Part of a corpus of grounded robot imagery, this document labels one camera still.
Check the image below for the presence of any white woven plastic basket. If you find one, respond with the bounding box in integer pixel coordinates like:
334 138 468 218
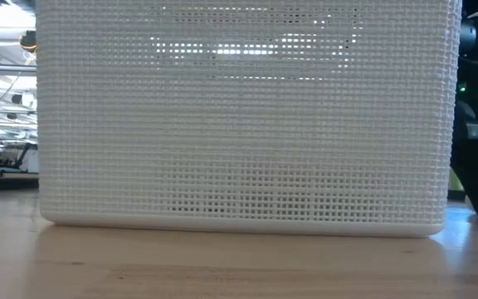
35 0 464 239

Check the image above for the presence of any white background box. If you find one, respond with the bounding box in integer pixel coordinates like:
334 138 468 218
26 148 40 174

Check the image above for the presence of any black background table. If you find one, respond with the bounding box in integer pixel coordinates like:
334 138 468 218
0 172 40 193

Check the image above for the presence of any yellow black ceiling reel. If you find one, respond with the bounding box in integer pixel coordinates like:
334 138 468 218
18 30 38 54

